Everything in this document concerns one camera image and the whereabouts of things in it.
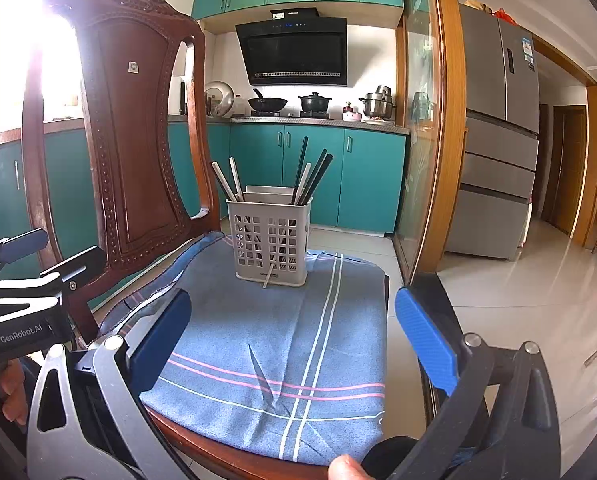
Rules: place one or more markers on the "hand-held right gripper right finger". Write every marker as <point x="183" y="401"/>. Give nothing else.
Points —
<point x="426" y="345"/>

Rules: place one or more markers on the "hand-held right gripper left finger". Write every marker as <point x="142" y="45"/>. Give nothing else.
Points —
<point x="161" y="340"/>

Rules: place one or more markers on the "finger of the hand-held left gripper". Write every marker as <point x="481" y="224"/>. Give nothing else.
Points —
<point x="78" y="265"/>
<point x="23" y="245"/>

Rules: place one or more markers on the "grey plastic utensil basket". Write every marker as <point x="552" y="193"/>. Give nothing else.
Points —
<point x="248" y="275"/>

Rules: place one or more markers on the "cream chopstick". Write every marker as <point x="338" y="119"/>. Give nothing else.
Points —
<point x="304" y="180"/>
<point x="225" y="180"/>
<point x="236" y="180"/>

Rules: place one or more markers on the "person's left hand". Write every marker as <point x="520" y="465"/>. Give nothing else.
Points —
<point x="13" y="385"/>

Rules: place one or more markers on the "person's right hand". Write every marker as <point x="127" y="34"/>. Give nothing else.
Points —
<point x="346" y="467"/>

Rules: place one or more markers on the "carved wooden chair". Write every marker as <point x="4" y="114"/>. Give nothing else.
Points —
<point x="128" y="160"/>

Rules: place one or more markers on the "blue striped cloth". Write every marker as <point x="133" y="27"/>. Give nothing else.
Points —
<point x="278" y="335"/>

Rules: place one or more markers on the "grey refrigerator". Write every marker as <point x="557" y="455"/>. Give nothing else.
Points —
<point x="493" y="185"/>

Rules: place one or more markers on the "wood framed glass door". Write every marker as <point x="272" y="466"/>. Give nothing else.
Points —
<point x="423" y="160"/>

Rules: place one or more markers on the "steel pot lid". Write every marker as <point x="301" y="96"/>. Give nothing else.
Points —
<point x="220" y="94"/>

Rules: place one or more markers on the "brown wooden door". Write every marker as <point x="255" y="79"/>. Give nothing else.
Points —
<point x="568" y="170"/>

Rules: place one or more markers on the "small pink jar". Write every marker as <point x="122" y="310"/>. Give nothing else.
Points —
<point x="349" y="111"/>

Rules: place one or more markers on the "stainless steel pot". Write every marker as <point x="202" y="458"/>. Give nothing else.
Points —
<point x="378" y="102"/>

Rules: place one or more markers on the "black wok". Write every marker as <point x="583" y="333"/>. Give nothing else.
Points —
<point x="268" y="103"/>

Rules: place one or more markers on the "gas stove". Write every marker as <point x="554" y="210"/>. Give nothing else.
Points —
<point x="283" y="115"/>

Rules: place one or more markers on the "black cooking pot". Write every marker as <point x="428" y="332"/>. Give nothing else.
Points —
<point x="316" y="102"/>

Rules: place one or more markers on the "black range hood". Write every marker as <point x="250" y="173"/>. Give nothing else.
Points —
<point x="293" y="55"/>

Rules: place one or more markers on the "red bag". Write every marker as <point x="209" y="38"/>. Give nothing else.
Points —
<point x="503" y="14"/>

